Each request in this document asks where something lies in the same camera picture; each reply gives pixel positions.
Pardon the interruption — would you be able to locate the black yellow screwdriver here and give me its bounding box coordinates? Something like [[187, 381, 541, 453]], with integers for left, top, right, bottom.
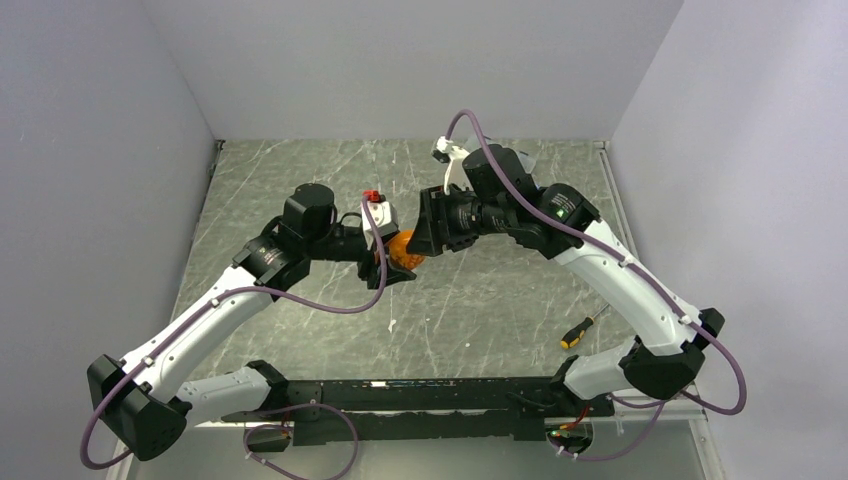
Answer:
[[560, 304, 610, 350]]

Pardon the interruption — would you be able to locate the clear plastic organizer box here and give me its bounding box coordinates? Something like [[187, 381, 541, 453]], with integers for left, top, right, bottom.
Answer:
[[462, 135, 537, 174]]

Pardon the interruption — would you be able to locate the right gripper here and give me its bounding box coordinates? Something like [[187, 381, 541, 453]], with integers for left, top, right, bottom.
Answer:
[[406, 182, 512, 256]]

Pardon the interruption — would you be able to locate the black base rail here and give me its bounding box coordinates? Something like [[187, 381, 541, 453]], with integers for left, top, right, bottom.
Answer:
[[227, 376, 615, 446]]

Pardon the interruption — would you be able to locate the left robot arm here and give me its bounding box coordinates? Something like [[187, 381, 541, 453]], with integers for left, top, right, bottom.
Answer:
[[78, 183, 412, 470]]

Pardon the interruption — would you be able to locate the small clear orange bottle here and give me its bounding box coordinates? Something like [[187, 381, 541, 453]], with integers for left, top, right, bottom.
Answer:
[[388, 230, 426, 271]]

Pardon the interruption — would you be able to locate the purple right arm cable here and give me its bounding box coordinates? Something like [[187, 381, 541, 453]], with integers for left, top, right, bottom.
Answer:
[[443, 109, 748, 463]]

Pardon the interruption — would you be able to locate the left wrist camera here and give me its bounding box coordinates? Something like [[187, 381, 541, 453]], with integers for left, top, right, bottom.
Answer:
[[360, 190, 399, 247]]

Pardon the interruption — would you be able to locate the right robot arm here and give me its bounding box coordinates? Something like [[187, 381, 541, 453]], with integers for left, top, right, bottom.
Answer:
[[406, 139, 724, 415]]

